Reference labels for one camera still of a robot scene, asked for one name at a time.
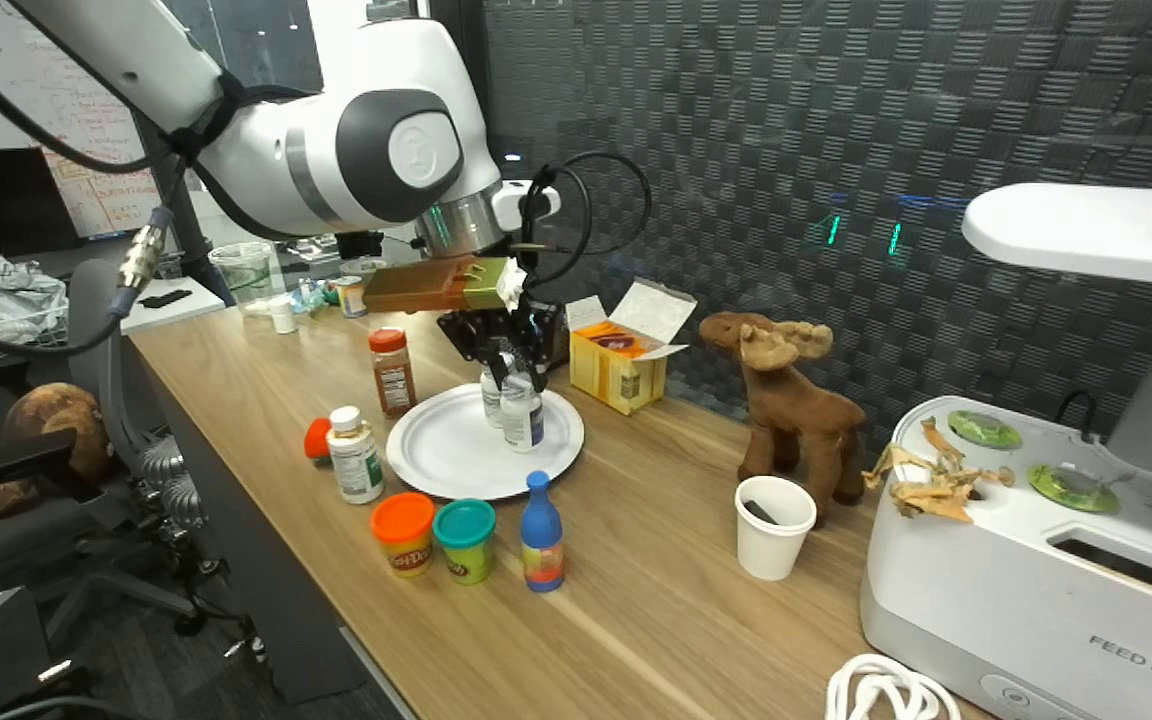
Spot orange lid dough tub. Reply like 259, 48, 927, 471
370, 489, 439, 578

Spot white foam cup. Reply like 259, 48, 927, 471
732, 471, 819, 586

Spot brown plush toy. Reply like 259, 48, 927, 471
0, 381, 118, 530

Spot white coiled cable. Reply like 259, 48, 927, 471
819, 647, 969, 720

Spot white pill bottle with label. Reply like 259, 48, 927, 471
323, 403, 388, 507

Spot blue toy bottle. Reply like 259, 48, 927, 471
518, 467, 570, 596

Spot dried brown roots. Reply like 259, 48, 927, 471
866, 411, 1009, 530

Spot brown spice bottle orange cap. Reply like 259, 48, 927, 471
364, 325, 422, 420

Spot teal lid dough tub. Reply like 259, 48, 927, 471
429, 496, 501, 589

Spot grey black office chair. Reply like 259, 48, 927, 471
60, 251, 274, 675

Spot red ball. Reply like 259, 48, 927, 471
299, 411, 337, 467

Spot white planter machine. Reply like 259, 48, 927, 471
857, 175, 1152, 720

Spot green planter pod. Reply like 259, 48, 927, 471
943, 403, 1029, 451
1029, 459, 1126, 517

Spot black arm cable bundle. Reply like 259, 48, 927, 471
0, 12, 254, 362

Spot black remote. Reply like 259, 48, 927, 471
135, 284, 198, 313

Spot small labelled can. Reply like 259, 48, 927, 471
333, 271, 376, 321

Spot clear plastic container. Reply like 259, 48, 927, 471
209, 237, 289, 307

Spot small white cup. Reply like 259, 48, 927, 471
264, 292, 303, 336

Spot yellow open cardboard box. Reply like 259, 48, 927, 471
563, 275, 701, 420

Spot white paper plate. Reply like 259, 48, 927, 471
385, 381, 594, 507

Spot brown moose plush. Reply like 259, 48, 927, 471
695, 307, 871, 513

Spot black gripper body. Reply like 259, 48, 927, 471
436, 306, 570, 366

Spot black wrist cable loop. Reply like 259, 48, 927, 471
511, 148, 658, 321

